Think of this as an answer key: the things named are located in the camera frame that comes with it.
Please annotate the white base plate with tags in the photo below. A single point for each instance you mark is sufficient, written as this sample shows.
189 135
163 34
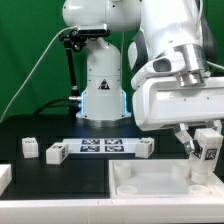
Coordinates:
100 145

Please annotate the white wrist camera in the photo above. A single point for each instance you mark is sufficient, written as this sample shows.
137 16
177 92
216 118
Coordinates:
165 66

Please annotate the white obstacle wall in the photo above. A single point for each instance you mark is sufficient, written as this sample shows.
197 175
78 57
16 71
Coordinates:
114 211
5 176

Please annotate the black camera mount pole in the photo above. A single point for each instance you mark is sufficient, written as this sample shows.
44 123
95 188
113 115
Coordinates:
73 43

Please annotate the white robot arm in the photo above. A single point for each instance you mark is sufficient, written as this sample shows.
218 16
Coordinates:
163 26

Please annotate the white square tabletop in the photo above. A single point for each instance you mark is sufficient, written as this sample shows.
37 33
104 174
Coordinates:
161 178

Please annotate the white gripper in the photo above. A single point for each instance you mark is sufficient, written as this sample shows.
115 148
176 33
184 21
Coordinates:
161 103

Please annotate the grey mounted camera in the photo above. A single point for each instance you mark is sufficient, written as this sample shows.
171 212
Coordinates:
99 30

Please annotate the white left obstacle wall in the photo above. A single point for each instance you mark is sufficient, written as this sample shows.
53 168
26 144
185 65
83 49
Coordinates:
5 176

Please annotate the white front obstacle wall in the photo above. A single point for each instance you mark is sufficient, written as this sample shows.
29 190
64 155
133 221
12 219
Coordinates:
114 211

